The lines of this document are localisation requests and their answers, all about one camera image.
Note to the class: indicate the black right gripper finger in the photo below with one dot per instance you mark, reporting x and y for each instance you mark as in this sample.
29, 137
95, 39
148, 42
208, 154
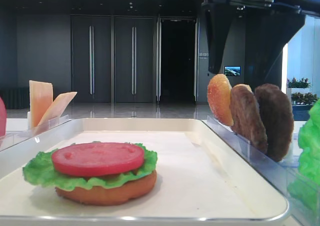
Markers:
266, 33

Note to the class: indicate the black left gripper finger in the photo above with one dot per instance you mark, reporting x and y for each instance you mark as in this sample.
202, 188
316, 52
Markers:
218, 16

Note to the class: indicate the brown patty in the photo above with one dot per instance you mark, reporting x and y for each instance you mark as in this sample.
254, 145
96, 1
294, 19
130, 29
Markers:
277, 116
246, 117

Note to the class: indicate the green lettuce leaf in rack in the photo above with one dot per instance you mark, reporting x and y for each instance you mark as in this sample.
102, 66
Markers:
309, 142

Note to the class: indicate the clear acrylic lettuce rack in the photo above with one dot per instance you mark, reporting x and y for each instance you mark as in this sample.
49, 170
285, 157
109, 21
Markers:
304, 197

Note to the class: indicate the red tomato slice on burger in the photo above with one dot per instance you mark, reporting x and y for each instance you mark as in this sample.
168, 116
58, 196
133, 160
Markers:
98, 159

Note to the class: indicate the leaning orange cheese slice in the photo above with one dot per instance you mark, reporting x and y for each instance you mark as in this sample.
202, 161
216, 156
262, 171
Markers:
57, 107

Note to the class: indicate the upright orange cheese slice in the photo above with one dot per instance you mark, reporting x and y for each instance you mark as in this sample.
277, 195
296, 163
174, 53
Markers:
41, 97

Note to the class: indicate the green lettuce on bun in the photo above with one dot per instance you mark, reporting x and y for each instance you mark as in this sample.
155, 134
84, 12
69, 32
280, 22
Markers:
40, 171

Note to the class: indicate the red tomato slice at left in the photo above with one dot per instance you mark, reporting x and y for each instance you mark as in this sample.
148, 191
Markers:
3, 118

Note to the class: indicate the clear acrylic cheese rack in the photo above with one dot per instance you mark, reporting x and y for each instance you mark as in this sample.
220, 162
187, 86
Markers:
19, 130

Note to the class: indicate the potted red flower plants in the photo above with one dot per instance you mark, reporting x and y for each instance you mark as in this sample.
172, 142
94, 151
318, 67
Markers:
297, 88

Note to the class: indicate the bun slice near tray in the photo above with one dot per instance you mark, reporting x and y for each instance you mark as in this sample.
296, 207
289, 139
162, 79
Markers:
219, 97

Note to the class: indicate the clear acrylic bun rack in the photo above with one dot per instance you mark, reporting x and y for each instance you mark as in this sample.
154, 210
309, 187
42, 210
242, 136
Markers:
218, 128

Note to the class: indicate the clear acrylic patty rack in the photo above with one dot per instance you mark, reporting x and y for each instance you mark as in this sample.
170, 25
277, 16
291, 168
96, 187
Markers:
290, 160

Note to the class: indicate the white serving tray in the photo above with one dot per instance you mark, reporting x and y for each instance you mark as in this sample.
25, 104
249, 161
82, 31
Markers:
201, 180

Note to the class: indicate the bottom bun on tray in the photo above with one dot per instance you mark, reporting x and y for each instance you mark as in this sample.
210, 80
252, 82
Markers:
114, 196

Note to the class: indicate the wall screen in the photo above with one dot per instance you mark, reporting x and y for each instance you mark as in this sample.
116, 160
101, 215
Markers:
232, 70

